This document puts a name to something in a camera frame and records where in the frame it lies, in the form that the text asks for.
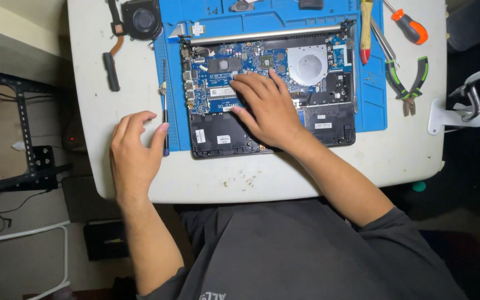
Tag black floor cable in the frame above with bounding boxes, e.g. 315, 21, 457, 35
0, 189, 54, 233

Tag small grey black part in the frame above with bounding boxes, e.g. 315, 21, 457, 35
229, 0, 256, 12

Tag orange and black screwdriver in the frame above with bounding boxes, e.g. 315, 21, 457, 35
383, 0, 429, 46

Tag white tube frame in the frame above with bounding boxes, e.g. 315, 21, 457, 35
0, 209, 71, 300

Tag silver laptop hinge bar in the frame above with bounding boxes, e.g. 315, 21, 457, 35
189, 24, 343, 46

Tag yellow red-tipped screwdriver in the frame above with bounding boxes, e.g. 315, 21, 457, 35
359, 0, 374, 66

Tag silver round fan housing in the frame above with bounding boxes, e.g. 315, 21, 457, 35
287, 44, 329, 87

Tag black open laptop base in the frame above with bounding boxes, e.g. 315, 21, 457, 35
180, 19, 358, 159

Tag white clamp lamp with spring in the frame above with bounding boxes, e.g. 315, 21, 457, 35
427, 56, 480, 147

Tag white ribbon cable piece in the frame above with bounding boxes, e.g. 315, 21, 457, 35
167, 23, 187, 43

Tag black fan with copper heatpipe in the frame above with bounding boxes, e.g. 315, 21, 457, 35
102, 0, 164, 93

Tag blue-handled precision screwdriver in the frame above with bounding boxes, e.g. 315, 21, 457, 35
159, 58, 171, 157

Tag black metal rack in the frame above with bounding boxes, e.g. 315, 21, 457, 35
0, 67, 72, 197

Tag silver tweezers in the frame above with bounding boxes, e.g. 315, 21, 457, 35
369, 17, 401, 68

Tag green and black pliers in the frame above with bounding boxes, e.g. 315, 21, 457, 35
384, 56, 429, 117

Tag person's grey shirt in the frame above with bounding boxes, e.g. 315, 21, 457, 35
137, 199, 468, 300

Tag blue repair mat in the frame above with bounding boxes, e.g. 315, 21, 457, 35
153, 0, 388, 152

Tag person's right hand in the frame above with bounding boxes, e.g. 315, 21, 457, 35
228, 69, 310, 153

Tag black box with label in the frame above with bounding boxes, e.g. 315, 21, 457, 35
83, 219, 129, 262

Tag person's left hand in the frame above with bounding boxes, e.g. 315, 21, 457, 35
109, 110, 170, 205

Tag dark flat box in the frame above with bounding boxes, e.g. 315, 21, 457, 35
61, 175, 121, 224

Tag dark device with red light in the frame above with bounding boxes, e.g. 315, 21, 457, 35
62, 112, 89, 153

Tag blue laptop motherboard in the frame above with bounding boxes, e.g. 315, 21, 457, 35
184, 35, 353, 116

